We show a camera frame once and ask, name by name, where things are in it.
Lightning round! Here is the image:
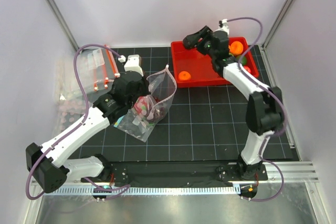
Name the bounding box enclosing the red plastic tray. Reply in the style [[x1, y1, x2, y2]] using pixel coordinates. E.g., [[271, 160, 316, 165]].
[[170, 36, 260, 88]]

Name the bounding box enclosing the dark purple grape bunch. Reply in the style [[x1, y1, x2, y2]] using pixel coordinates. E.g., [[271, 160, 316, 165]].
[[146, 106, 168, 123]]

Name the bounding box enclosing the dark green lime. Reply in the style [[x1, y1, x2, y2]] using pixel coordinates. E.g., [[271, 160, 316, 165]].
[[236, 55, 248, 66]]

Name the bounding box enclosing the aluminium corner post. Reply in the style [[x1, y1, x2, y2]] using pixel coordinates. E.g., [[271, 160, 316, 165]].
[[45, 0, 79, 50], [261, 0, 312, 49]]

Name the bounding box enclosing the orange tangerine at back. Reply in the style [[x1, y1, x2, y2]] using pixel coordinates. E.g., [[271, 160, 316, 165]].
[[229, 41, 244, 56]]

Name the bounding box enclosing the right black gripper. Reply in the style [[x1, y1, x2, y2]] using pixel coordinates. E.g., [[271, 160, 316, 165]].
[[186, 26, 216, 60]]

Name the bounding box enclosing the pink-dotted bag on table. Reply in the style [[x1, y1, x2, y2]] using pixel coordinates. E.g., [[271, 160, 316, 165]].
[[53, 94, 86, 135]]

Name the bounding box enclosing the orange tangerine at front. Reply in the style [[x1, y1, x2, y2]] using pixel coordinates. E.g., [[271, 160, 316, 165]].
[[178, 71, 191, 81]]

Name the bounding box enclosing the right aluminium corner post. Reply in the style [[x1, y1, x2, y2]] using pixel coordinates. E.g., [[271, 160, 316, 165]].
[[261, 0, 312, 49]]

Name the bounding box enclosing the pink-dotted zip bag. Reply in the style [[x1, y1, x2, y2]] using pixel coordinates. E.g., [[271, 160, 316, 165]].
[[116, 65, 177, 142]]

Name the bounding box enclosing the perforated metal rail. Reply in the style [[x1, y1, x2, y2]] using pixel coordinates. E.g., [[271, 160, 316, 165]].
[[45, 184, 240, 196]]

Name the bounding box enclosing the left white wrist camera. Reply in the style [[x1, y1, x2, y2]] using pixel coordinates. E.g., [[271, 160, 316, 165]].
[[124, 55, 144, 76]]

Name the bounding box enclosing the left aluminium corner post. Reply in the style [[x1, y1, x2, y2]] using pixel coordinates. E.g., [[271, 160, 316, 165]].
[[45, 0, 79, 50]]

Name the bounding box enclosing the red apple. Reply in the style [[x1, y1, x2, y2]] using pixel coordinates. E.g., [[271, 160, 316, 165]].
[[244, 66, 251, 73]]

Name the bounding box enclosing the orange tangerine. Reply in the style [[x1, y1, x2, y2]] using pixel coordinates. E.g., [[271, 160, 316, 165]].
[[178, 71, 191, 81], [229, 41, 244, 56]]

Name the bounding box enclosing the pink dragon fruit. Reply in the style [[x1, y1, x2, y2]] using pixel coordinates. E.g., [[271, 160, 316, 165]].
[[132, 95, 157, 127]]

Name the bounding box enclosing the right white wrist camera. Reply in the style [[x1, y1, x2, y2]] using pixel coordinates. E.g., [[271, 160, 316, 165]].
[[216, 19, 229, 36]]

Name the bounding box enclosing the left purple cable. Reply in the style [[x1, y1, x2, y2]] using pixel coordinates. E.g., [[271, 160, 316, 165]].
[[25, 44, 131, 200]]

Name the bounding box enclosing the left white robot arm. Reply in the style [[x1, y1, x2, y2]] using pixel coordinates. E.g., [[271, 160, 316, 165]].
[[26, 70, 150, 193]]

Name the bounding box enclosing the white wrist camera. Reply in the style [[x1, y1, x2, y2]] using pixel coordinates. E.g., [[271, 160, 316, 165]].
[[216, 19, 229, 36], [124, 55, 144, 76]]

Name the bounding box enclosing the clear blue-zip bag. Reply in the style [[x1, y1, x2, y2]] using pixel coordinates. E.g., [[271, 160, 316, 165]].
[[113, 116, 124, 127]]

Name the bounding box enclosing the stack of orange-zip bags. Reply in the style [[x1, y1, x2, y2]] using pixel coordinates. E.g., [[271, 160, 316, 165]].
[[56, 44, 121, 99]]

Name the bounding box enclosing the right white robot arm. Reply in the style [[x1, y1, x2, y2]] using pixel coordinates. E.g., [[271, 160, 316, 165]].
[[183, 26, 285, 180]]

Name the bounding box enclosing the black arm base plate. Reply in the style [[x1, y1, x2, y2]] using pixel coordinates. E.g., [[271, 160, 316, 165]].
[[97, 161, 268, 187]]

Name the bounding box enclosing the aluminium front frame bar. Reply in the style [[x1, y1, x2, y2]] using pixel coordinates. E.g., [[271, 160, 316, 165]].
[[31, 162, 320, 186]]

